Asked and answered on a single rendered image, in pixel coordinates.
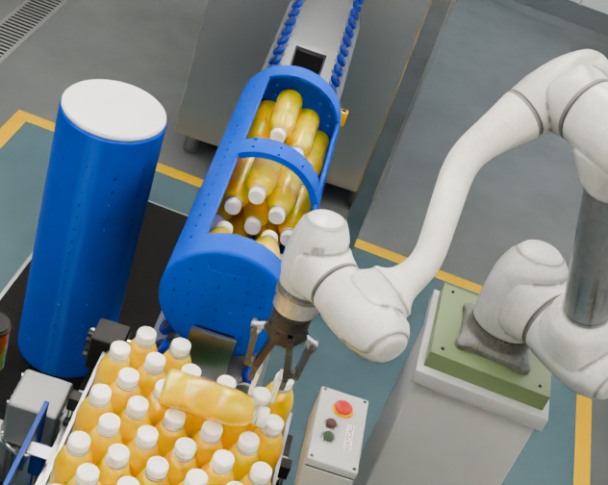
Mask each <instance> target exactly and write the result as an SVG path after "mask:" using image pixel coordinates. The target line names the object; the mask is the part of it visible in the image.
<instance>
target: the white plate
mask: <svg viewBox="0 0 608 485"><path fill-rule="evenodd" d="M62 108H63V112H64V113H65V115H66V116H67V117H68V118H69V119H70V120H71V121H72V122H73V123H74V124H75V125H77V126H78V127H80V128H81V129H83V130H85V131H87V132H89V133H91V134H93V135H95V136H97V137H100V138H104V139H108V140H119V141H138V140H147V139H150V138H152V137H154V136H156V135H158V134H159V133H160V132H162V130H163V129H164V127H165V123H166V114H165V110H164V108H163V106H162V105H161V104H160V103H159V101H158V100H156V99H155V98H154V97H153V96H152V95H150V94H149V93H147V92H146V91H144V90H142V89H139V88H137V87H134V86H132V85H129V84H126V83H122V82H118V81H113V80H103V79H95V80H86V81H82V82H79V83H76V84H74V85H72V86H70V87H69V88H68V89H67V90H66V91H65V92H64V93H63V97H62Z"/></svg>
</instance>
